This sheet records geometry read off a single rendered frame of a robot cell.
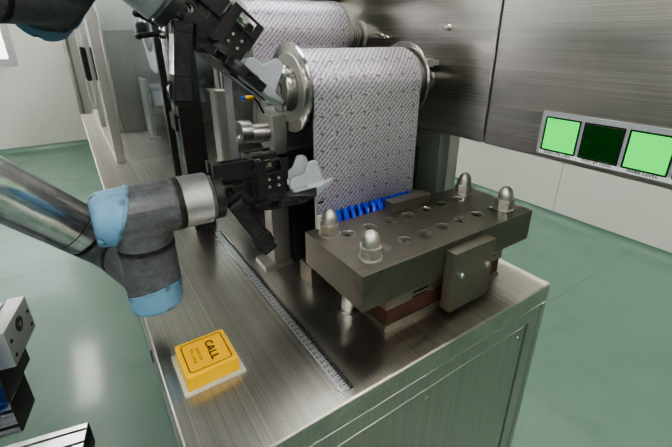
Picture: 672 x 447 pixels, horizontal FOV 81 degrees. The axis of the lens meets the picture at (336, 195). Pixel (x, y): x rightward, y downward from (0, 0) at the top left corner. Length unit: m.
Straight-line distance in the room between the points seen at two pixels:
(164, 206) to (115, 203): 0.06
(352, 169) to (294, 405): 0.39
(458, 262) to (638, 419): 1.47
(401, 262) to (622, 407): 1.57
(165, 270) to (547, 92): 0.65
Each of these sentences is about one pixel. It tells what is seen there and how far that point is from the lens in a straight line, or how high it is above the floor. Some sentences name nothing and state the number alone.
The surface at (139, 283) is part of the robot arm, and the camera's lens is 0.61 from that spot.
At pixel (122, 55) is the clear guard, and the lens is 1.60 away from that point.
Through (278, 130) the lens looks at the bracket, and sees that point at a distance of 0.70.
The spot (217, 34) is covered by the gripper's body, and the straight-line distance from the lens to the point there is 0.59.
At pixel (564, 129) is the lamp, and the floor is 1.20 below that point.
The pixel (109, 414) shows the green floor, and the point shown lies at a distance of 1.91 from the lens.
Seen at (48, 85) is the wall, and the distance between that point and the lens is 6.14.
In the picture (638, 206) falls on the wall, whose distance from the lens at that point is 3.27.
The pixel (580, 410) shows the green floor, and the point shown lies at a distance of 1.95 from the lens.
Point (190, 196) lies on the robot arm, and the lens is 0.57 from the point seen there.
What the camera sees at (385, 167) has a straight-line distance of 0.77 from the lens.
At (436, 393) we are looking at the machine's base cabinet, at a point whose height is 0.80.
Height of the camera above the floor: 1.33
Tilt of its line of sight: 22 degrees down
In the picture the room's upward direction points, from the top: straight up
